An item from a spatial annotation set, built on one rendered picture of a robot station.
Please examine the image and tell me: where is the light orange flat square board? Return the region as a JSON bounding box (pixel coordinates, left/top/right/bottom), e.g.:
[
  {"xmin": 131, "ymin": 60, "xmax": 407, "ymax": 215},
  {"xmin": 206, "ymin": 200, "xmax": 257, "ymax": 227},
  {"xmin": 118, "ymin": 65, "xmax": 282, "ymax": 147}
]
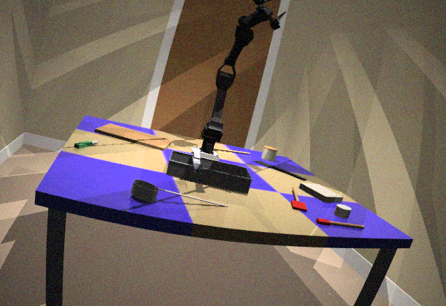
[{"xmin": 95, "ymin": 123, "xmax": 173, "ymax": 151}]

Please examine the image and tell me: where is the white short cylinder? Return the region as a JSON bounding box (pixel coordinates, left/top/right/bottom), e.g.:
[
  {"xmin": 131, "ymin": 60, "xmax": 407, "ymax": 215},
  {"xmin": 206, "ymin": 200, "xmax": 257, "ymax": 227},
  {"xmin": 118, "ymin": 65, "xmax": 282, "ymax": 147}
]
[{"xmin": 334, "ymin": 204, "xmax": 351, "ymax": 218}]

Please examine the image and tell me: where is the grey saucepan with long handle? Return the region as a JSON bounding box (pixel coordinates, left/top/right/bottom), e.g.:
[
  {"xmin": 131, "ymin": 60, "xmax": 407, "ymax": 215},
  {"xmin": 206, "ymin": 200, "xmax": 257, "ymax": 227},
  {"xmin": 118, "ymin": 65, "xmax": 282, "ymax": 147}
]
[{"xmin": 131, "ymin": 179, "xmax": 228, "ymax": 207}]

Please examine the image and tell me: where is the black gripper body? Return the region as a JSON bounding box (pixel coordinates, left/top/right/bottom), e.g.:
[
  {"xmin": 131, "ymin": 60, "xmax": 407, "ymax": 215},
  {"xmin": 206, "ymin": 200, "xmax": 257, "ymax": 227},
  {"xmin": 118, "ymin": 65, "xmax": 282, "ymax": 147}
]
[{"xmin": 251, "ymin": 0, "xmax": 280, "ymax": 30}]

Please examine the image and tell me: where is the red spatula with wooden handle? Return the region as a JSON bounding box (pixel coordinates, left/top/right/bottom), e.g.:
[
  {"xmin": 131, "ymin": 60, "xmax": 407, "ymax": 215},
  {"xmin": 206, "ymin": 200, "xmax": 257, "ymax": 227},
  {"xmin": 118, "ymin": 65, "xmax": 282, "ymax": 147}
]
[{"xmin": 291, "ymin": 187, "xmax": 307, "ymax": 212}]

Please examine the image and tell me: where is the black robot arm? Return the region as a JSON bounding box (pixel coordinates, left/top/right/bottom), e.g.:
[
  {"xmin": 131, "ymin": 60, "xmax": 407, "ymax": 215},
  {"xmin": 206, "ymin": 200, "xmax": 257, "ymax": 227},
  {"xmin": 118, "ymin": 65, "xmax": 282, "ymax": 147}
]
[{"xmin": 199, "ymin": 5, "xmax": 272, "ymax": 155}]

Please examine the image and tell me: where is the grey cylindrical jar with orange lid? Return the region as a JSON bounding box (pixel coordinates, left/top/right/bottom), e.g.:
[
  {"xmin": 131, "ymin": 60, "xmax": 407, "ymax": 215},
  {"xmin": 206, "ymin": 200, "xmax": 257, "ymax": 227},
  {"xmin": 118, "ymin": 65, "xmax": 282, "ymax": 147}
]
[{"xmin": 261, "ymin": 146, "xmax": 278, "ymax": 162}]

